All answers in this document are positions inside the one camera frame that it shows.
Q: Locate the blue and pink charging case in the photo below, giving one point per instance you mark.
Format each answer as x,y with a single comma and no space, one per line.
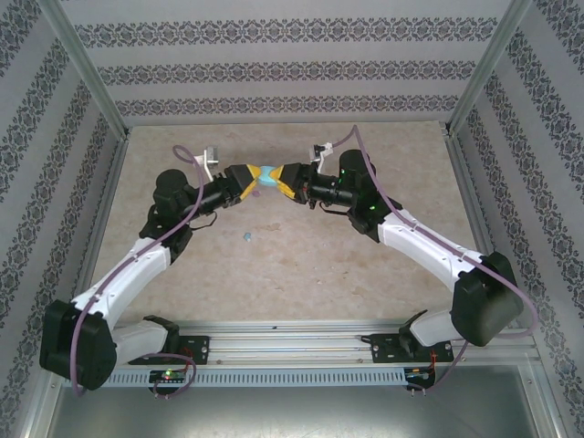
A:
267,180

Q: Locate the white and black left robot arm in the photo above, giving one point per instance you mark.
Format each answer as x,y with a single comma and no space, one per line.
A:
137,264

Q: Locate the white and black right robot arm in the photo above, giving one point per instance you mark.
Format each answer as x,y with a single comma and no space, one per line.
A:
424,242

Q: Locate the small circuit board green light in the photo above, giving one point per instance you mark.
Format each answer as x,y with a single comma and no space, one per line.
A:
169,376

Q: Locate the small circuit board orange light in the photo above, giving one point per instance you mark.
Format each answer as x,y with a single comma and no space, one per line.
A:
417,374

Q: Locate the grey metal shelf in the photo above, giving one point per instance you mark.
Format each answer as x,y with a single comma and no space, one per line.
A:
292,415

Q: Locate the aluminium side rail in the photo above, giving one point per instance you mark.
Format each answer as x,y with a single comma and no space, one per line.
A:
470,191
109,182

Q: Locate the aluminium frame post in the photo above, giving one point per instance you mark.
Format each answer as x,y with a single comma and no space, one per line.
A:
490,68
86,73

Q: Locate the aluminium mounting rail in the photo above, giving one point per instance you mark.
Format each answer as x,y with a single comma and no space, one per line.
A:
292,340

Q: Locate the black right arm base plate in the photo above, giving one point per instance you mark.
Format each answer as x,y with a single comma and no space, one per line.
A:
383,349

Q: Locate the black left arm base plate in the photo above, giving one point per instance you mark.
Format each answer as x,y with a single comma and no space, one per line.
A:
201,350

